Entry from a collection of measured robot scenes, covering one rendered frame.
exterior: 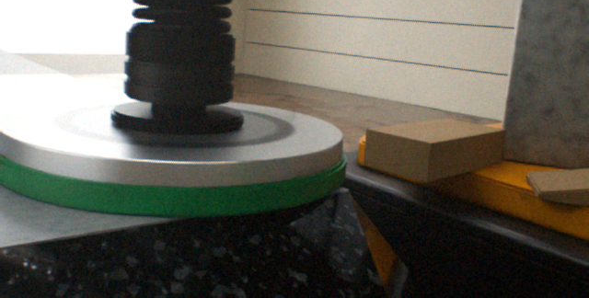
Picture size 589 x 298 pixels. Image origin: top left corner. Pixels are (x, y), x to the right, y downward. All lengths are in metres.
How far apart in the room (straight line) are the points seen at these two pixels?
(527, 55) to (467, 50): 6.25
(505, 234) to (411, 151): 0.15
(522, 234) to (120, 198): 0.55
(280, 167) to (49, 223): 0.11
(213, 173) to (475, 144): 0.59
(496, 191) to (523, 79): 0.20
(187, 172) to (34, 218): 0.07
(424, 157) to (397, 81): 6.97
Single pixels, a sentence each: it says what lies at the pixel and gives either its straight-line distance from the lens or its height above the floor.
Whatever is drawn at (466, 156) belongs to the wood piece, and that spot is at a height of 0.80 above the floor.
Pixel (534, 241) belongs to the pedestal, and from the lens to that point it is 0.76.
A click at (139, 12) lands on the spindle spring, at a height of 0.97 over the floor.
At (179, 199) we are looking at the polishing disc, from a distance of 0.30.
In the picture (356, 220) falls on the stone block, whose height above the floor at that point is 0.86.
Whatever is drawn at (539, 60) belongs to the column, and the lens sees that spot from 0.95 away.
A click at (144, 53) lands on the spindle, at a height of 0.94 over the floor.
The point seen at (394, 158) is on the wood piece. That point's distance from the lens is 0.79.
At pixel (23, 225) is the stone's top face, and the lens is 0.30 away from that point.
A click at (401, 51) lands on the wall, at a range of 7.68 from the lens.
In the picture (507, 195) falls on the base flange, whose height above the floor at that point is 0.77.
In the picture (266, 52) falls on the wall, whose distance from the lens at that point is 9.35.
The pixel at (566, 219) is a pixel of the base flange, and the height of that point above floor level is 0.76.
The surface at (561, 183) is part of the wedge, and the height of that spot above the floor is 0.80.
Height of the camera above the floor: 0.97
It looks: 11 degrees down
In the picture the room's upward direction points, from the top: 4 degrees clockwise
